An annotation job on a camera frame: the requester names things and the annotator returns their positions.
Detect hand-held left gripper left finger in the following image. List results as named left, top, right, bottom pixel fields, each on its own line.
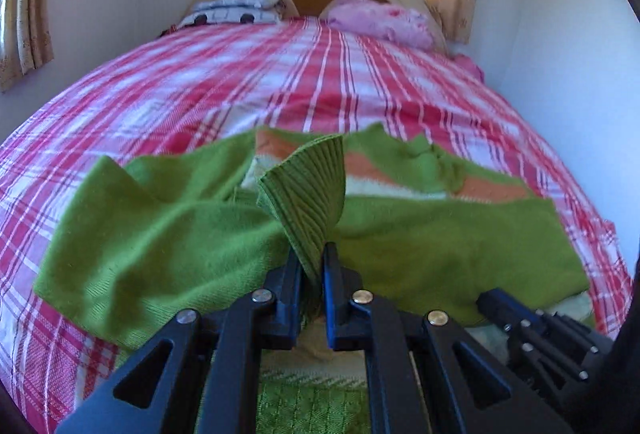
left=55, top=253, right=307, bottom=434

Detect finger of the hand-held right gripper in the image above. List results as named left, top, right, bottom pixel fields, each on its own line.
left=475, top=288, right=612, bottom=392

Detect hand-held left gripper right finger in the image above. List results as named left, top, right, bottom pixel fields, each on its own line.
left=321, top=243, right=572, bottom=434

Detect green knit sweater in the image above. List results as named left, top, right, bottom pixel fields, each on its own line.
left=32, top=121, right=592, bottom=434

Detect red white plaid blanket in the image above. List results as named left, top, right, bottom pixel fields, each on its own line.
left=0, top=16, right=635, bottom=434

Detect pink bed sheet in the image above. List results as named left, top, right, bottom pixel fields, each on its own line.
left=451, top=53, right=487, bottom=84

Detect pink floral pillow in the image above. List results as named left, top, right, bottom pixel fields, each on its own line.
left=327, top=0, right=436, bottom=51

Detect black white patterned pillow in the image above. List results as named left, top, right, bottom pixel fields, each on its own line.
left=176, top=0, right=287, bottom=29

